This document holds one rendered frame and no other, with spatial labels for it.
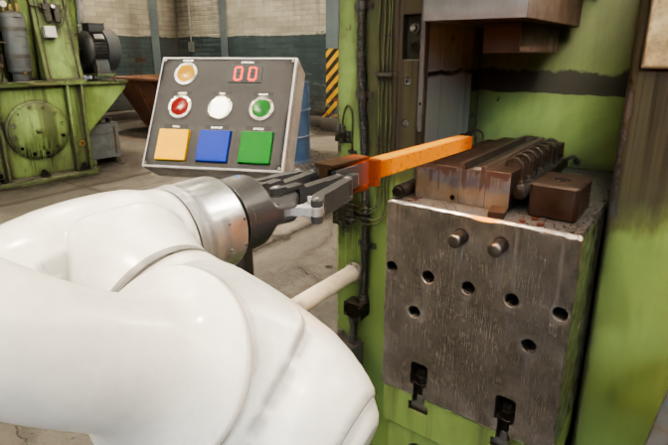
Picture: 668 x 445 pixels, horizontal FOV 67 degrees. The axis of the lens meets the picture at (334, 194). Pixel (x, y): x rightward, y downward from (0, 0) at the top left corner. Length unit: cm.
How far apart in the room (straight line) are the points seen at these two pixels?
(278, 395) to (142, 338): 7
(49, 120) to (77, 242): 513
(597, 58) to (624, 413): 82
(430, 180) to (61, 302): 92
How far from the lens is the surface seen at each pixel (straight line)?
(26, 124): 543
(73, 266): 36
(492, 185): 103
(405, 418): 129
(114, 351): 22
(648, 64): 107
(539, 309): 101
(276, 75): 120
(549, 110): 147
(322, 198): 50
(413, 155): 76
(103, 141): 612
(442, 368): 116
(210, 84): 124
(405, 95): 124
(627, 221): 113
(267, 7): 908
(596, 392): 130
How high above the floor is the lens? 121
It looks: 16 degrees down
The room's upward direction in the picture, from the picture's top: straight up
